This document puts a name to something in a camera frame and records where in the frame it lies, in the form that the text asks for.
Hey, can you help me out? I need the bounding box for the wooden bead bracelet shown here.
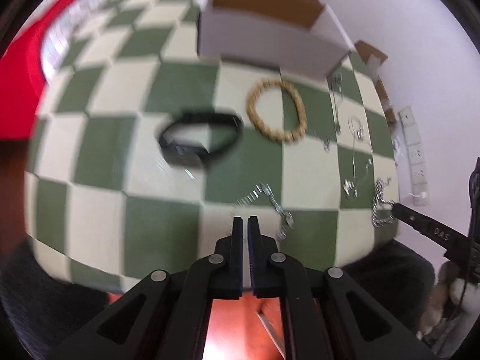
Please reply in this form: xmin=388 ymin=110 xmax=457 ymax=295
xmin=245 ymin=77 xmax=308 ymax=144

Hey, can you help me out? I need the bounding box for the black wristband watch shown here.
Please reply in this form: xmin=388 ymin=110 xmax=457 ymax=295
xmin=157 ymin=111 xmax=244 ymax=167

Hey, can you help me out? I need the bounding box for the green white checkered tablecloth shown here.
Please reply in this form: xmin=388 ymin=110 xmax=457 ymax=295
xmin=26 ymin=0 xmax=398 ymax=292

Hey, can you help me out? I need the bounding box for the silver ring pendant necklace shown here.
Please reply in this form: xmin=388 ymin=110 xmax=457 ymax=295
xmin=346 ymin=115 xmax=367 ymax=181

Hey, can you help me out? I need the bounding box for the brown cardboard box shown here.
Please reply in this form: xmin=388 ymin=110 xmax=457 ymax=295
xmin=355 ymin=40 xmax=397 ymax=130

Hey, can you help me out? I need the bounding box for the silver pendant chain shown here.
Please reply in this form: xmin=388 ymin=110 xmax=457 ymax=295
xmin=342 ymin=157 xmax=374 ymax=199

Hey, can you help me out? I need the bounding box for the silver chunky chain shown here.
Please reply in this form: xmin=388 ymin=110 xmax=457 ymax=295
xmin=370 ymin=177 xmax=398 ymax=229

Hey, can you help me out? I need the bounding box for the thin silver necklace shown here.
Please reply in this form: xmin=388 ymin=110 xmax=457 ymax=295
xmin=322 ymin=72 xmax=345 ymax=153

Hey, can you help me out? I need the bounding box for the white power strip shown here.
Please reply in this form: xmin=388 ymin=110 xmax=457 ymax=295
xmin=399 ymin=106 xmax=430 ymax=206

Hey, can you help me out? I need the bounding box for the white cardboard jewelry box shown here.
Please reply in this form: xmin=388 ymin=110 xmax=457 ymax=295
xmin=197 ymin=0 xmax=354 ymax=80

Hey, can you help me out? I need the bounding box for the red bed blanket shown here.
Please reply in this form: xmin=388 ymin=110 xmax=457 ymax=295
xmin=1 ymin=0 xmax=75 ymax=141

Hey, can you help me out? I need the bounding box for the silver chain bracelet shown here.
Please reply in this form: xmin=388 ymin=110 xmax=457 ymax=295
xmin=233 ymin=181 xmax=296 ymax=242

